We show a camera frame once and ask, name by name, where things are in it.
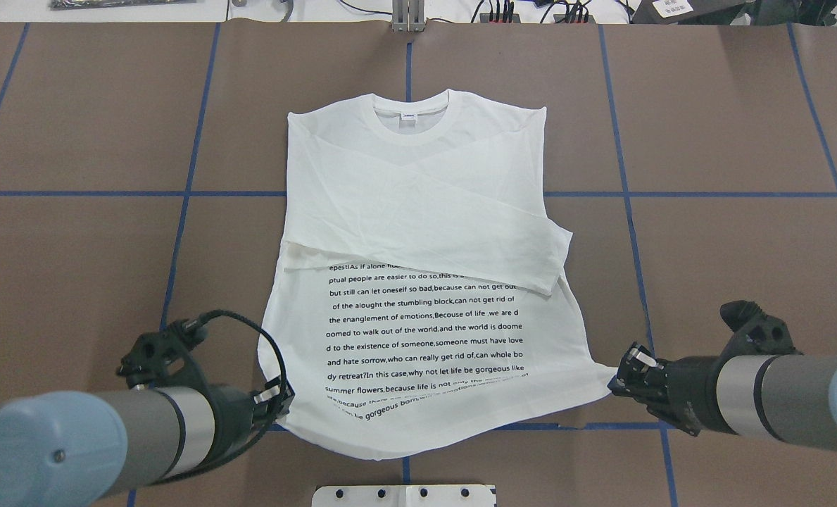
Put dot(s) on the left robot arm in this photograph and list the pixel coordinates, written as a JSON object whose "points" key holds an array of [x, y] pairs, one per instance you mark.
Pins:
{"points": [[71, 449]]}

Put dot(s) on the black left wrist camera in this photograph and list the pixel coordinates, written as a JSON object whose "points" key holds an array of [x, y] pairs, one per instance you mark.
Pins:
{"points": [[163, 358]]}

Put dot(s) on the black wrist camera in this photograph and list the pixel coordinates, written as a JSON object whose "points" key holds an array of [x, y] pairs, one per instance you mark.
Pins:
{"points": [[755, 333], [163, 358]]}

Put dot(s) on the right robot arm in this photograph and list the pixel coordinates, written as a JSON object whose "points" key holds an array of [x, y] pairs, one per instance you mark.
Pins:
{"points": [[790, 398]]}

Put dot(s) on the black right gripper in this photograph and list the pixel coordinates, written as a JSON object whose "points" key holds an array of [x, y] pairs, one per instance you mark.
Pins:
{"points": [[691, 386]]}

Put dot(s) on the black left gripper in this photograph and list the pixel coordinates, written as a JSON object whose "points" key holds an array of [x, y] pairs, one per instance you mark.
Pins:
{"points": [[234, 417]]}

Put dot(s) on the white long-sleeve printed shirt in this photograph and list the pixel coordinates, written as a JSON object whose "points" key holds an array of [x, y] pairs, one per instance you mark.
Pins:
{"points": [[420, 295]]}

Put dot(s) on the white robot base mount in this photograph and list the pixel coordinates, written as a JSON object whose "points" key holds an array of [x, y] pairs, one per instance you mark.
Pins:
{"points": [[407, 495]]}

